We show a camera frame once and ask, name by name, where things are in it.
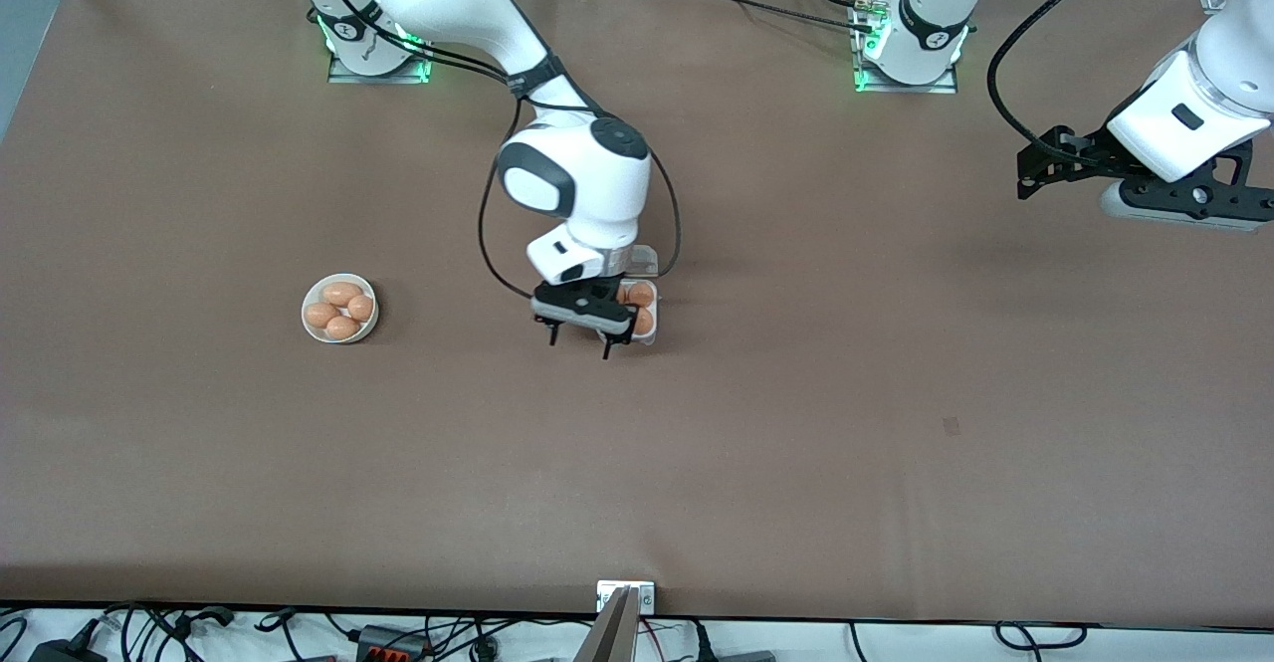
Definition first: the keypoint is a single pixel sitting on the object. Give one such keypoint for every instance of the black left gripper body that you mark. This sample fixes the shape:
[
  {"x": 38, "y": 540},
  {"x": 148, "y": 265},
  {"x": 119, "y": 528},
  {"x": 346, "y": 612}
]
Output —
[{"x": 1085, "y": 156}]

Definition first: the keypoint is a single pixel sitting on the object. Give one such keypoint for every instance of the clear plastic egg box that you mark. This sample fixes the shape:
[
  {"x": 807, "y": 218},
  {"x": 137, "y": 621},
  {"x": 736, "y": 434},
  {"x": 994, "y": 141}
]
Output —
[{"x": 647, "y": 262}]

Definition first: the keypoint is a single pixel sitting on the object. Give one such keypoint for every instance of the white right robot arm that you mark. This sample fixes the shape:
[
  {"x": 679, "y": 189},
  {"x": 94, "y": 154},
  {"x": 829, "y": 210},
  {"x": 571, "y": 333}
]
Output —
[{"x": 587, "y": 179}]

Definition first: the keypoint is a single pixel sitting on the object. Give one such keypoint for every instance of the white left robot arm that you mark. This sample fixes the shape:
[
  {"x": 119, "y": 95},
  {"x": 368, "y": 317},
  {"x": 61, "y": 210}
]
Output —
[{"x": 1174, "y": 110}]

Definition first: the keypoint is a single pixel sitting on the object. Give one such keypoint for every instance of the black box orange connectors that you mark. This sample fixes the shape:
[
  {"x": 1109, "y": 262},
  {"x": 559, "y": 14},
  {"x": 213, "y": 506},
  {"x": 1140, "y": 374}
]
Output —
[{"x": 388, "y": 647}]

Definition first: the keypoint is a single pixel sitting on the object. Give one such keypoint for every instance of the white round bowl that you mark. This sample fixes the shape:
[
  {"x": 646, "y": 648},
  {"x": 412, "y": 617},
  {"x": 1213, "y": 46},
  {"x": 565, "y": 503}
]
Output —
[{"x": 366, "y": 327}]

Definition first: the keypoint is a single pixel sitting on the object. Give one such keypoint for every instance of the black power adapter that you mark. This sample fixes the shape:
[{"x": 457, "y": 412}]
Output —
[{"x": 65, "y": 652}]

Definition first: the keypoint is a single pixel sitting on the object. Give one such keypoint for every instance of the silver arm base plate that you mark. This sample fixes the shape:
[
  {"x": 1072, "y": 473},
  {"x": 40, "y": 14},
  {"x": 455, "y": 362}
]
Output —
[
  {"x": 941, "y": 89},
  {"x": 378, "y": 78}
]

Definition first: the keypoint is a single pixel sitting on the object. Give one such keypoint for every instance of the silver table edge bracket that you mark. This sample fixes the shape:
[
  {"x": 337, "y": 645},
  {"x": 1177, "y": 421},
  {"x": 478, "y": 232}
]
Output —
[{"x": 607, "y": 597}]

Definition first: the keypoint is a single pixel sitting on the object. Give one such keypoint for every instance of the grey camera mounting pole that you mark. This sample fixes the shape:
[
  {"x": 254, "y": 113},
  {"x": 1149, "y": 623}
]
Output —
[{"x": 607, "y": 642}]

